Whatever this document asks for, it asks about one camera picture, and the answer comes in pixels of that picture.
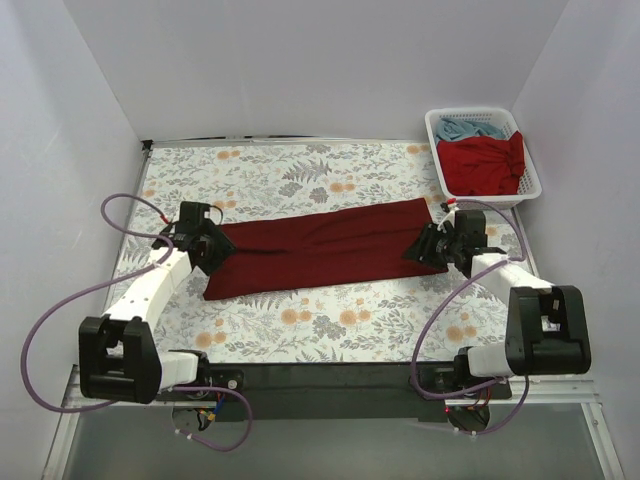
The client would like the dark red t shirt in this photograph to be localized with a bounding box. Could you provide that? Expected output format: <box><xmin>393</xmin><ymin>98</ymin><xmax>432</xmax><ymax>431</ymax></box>
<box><xmin>203</xmin><ymin>198</ymin><xmax>448</xmax><ymax>301</ymax></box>

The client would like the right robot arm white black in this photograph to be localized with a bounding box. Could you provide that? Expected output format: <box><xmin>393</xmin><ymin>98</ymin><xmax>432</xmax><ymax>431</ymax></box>
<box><xmin>404</xmin><ymin>202</ymin><xmax>592</xmax><ymax>399</ymax></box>

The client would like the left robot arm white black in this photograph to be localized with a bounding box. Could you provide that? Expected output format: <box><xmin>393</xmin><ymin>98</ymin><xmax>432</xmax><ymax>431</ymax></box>
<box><xmin>78</xmin><ymin>201</ymin><xmax>236</xmax><ymax>404</ymax></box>

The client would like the bright red t shirt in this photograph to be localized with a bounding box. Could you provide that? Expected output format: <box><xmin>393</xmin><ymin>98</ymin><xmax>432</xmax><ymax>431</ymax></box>
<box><xmin>437</xmin><ymin>131</ymin><xmax>525</xmax><ymax>196</ymax></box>

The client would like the white plastic laundry basket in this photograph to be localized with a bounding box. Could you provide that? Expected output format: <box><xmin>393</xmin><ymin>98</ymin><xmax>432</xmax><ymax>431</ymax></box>
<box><xmin>424</xmin><ymin>106</ymin><xmax>542</xmax><ymax>210</ymax></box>

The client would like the floral patterned table mat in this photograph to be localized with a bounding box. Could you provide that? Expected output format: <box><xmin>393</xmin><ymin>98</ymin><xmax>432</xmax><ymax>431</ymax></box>
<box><xmin>117</xmin><ymin>142</ymin><xmax>507</xmax><ymax>363</ymax></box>

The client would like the light blue t shirt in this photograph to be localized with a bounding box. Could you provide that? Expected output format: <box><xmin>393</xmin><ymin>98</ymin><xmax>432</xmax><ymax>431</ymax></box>
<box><xmin>434</xmin><ymin>117</ymin><xmax>506</xmax><ymax>143</ymax></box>

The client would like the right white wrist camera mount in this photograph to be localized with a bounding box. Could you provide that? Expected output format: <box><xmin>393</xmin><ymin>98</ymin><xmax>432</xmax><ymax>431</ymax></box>
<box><xmin>438</xmin><ymin>198</ymin><xmax>458</xmax><ymax>231</ymax></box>

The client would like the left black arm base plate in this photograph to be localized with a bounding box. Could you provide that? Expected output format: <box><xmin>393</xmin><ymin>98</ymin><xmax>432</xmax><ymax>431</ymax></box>
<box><xmin>168</xmin><ymin>369</ymin><xmax>244</xmax><ymax>400</ymax></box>

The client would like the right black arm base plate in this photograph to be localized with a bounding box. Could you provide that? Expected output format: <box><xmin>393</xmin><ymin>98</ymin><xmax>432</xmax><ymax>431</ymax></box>
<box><xmin>417</xmin><ymin>363</ymin><xmax>512</xmax><ymax>400</ymax></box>

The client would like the aluminium frame rail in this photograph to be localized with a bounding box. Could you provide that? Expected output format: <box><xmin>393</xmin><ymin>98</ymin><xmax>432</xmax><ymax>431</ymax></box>
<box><xmin>46</xmin><ymin>364</ymin><xmax>624</xmax><ymax>479</ymax></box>

